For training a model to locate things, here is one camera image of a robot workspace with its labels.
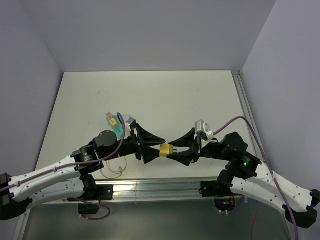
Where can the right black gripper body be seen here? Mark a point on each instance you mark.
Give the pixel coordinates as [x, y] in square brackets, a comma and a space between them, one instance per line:
[209, 148]

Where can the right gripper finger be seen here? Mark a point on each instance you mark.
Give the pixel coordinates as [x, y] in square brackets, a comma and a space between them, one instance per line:
[189, 140]
[185, 157]

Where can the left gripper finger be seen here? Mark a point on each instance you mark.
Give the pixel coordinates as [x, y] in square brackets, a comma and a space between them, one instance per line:
[144, 137]
[147, 154]

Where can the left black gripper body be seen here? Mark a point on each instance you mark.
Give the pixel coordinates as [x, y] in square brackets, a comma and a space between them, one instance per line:
[130, 146]

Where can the yellow cube block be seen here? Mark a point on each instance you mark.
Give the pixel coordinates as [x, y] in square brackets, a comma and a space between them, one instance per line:
[165, 150]

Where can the teal triangular power strip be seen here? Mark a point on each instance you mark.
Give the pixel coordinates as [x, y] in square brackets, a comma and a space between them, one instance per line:
[116, 125]

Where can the pink usb charger plug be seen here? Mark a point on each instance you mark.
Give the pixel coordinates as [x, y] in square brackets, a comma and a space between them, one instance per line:
[109, 115]

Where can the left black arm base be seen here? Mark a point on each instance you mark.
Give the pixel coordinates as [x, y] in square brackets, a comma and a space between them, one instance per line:
[88, 207]

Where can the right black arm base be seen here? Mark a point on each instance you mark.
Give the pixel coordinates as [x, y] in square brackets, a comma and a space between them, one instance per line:
[225, 201]

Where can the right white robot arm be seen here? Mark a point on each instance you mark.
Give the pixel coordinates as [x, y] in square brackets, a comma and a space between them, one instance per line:
[247, 175]

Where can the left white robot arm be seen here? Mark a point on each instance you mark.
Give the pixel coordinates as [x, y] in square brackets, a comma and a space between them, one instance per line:
[71, 177]

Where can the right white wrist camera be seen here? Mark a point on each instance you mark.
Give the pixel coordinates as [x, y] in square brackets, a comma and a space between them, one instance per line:
[203, 133]

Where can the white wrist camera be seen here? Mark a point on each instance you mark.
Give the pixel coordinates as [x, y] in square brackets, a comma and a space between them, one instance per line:
[131, 122]
[203, 133]

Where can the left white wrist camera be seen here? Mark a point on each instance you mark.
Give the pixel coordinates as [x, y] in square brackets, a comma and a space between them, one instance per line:
[131, 122]

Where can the aluminium rail frame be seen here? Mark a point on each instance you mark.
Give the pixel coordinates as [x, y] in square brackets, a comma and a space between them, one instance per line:
[152, 201]

